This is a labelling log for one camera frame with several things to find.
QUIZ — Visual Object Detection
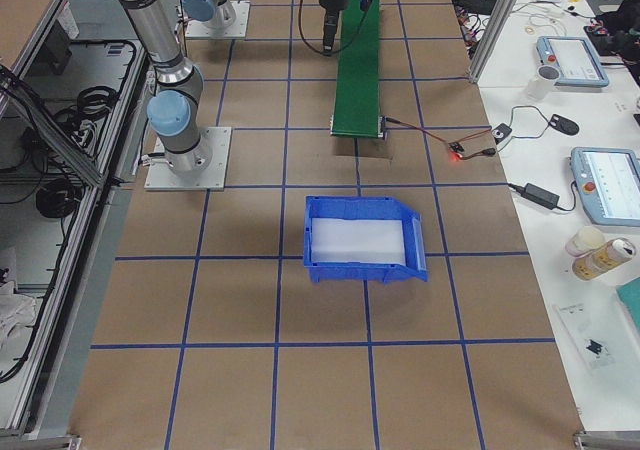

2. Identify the white foam sheet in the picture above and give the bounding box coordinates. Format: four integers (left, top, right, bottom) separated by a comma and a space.
311, 218, 406, 264

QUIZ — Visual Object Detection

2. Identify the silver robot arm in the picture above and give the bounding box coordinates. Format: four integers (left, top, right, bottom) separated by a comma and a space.
178, 0, 348, 56
118, 0, 213, 173

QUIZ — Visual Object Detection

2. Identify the green conveyor belt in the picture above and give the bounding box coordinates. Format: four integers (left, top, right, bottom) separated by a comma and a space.
331, 0, 384, 139

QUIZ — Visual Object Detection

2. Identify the clear plastic parts bag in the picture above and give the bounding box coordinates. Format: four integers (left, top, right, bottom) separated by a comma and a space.
553, 302, 637, 376

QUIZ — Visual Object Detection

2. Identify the red lit controller board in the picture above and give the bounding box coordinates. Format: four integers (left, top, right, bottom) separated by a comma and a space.
448, 142, 464, 161

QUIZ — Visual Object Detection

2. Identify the aluminium frame post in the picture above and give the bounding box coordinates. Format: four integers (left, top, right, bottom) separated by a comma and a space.
468, 0, 516, 83

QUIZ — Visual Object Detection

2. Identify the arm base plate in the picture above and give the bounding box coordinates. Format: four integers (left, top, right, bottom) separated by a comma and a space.
185, 1, 250, 40
143, 127, 232, 191

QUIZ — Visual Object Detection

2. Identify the white mug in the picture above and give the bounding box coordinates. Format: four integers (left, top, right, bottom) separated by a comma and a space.
525, 65, 561, 101

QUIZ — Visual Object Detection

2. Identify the black computer mouse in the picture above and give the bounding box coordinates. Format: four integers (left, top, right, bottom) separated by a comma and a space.
549, 114, 580, 136

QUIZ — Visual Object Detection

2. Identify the blue teach pendant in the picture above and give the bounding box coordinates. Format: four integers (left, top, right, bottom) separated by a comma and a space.
570, 147, 639, 227
536, 36, 609, 88

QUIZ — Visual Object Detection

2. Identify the small white black device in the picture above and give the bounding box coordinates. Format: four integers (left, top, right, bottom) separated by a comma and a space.
491, 123, 512, 145

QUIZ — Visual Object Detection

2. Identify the blue plastic bin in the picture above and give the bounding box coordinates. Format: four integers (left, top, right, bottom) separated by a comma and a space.
303, 196, 429, 284

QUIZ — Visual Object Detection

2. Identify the cream lidded cup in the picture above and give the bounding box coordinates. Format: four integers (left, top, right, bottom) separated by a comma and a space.
564, 226, 605, 257

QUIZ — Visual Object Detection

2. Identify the red black motor cable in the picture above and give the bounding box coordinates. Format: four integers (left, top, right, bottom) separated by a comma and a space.
385, 116, 496, 160

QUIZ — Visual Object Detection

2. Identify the lower blue teach pendant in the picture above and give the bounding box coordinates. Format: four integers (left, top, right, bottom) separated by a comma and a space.
570, 147, 639, 227

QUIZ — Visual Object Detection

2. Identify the teal notebook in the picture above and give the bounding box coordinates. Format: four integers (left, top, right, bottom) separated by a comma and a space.
616, 277, 640, 329

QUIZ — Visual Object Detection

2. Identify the black power adapter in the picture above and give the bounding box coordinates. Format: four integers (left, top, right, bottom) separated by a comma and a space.
521, 183, 559, 210

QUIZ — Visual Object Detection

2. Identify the upper blue teach pendant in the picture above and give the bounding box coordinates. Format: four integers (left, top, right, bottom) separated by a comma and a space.
536, 36, 609, 88

